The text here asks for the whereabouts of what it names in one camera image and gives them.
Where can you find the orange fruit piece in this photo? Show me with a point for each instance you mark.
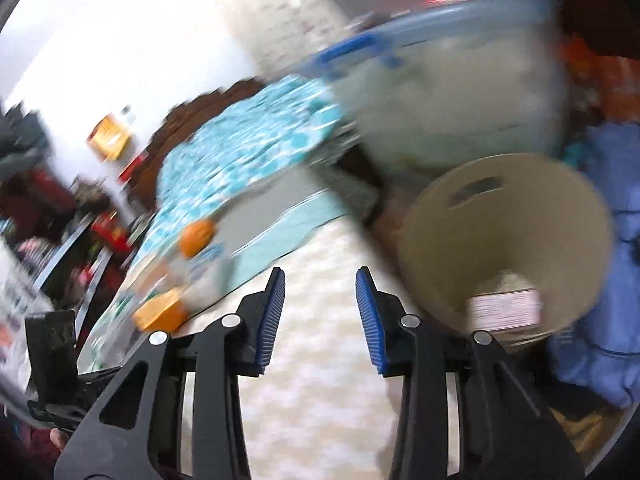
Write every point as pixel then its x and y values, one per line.
pixel 196 236

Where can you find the orange peel piece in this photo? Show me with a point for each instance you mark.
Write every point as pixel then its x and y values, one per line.
pixel 165 312

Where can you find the teal patterned duvet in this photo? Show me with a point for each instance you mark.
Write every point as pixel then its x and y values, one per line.
pixel 249 141

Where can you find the white cactus print fabric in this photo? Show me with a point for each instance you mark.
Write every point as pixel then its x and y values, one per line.
pixel 18 299

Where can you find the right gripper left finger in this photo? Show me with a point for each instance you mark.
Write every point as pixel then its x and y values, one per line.
pixel 132 430

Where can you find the grey metal shelf unit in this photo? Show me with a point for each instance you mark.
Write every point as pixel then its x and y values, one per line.
pixel 47 226

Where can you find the clear storage bin blue handle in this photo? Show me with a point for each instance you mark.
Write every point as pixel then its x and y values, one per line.
pixel 437 88

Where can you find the white snack wrapper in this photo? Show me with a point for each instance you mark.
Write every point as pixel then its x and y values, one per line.
pixel 504 303

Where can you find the red gift box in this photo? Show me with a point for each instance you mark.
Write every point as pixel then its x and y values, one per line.
pixel 108 230

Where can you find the dark wooden headboard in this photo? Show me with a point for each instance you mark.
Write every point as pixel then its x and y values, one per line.
pixel 179 126

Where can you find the yellow red wall calendar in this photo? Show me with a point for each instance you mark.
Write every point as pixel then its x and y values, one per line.
pixel 109 138

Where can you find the beige trash bin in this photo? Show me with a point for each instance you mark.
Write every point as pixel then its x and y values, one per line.
pixel 530 214

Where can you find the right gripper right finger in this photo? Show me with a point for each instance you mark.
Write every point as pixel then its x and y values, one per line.
pixel 506 430

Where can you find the beige chevron bed blanket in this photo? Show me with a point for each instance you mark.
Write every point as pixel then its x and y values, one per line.
pixel 321 410

